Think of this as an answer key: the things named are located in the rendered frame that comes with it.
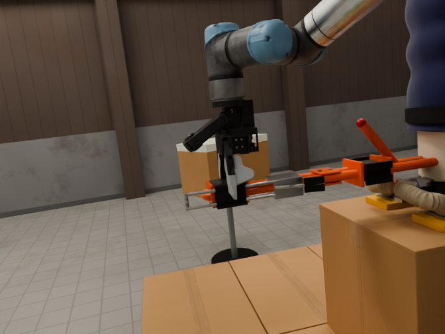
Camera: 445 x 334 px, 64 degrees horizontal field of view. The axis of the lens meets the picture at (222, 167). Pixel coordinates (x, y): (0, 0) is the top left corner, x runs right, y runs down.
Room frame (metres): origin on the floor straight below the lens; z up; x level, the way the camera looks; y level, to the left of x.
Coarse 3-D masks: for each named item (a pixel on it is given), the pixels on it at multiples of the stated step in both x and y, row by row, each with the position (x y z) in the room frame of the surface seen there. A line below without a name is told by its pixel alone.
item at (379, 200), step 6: (366, 198) 1.00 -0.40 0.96; (372, 198) 0.97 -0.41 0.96; (378, 198) 0.97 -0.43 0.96; (384, 198) 0.95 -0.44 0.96; (390, 198) 0.94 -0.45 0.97; (372, 204) 0.97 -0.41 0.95; (378, 204) 0.94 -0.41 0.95; (384, 204) 0.92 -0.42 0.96; (390, 204) 0.91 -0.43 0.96; (396, 204) 0.91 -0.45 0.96; (402, 204) 0.91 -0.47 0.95; (408, 204) 0.92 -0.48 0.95
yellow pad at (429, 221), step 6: (414, 216) 0.81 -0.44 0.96; (420, 216) 0.79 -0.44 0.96; (426, 216) 0.78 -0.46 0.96; (432, 216) 0.78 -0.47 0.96; (438, 216) 0.76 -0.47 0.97; (444, 216) 0.76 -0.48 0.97; (420, 222) 0.79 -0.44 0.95; (426, 222) 0.77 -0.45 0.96; (432, 222) 0.75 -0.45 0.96; (438, 222) 0.74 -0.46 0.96; (444, 222) 0.74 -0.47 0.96; (432, 228) 0.75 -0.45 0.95; (438, 228) 0.73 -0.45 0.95; (444, 228) 0.72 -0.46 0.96
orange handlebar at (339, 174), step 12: (420, 156) 0.89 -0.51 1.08; (324, 168) 0.85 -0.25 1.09; (336, 168) 0.85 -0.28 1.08; (396, 168) 0.83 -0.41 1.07; (408, 168) 0.83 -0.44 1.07; (264, 180) 0.82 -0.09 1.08; (324, 180) 0.80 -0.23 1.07; (336, 180) 0.80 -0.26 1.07; (252, 192) 0.77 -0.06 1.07; (264, 192) 0.77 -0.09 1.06
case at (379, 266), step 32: (352, 224) 0.86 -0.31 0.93; (384, 224) 0.81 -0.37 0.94; (416, 224) 0.79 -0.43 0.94; (352, 256) 0.87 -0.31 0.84; (384, 256) 0.74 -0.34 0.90; (416, 256) 0.65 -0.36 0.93; (352, 288) 0.88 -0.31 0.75; (384, 288) 0.75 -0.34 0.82; (416, 288) 0.65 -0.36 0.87; (352, 320) 0.89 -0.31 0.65; (384, 320) 0.75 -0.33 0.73; (416, 320) 0.65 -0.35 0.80
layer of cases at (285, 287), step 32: (256, 256) 1.61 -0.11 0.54; (288, 256) 1.57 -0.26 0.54; (320, 256) 1.54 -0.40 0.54; (160, 288) 1.40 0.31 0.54; (192, 288) 1.37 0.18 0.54; (224, 288) 1.34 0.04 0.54; (256, 288) 1.31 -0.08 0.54; (288, 288) 1.28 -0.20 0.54; (320, 288) 1.26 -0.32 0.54; (160, 320) 1.16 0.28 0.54; (192, 320) 1.14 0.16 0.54; (224, 320) 1.12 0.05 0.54; (256, 320) 1.10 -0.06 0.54; (288, 320) 1.08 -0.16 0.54; (320, 320) 1.06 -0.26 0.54
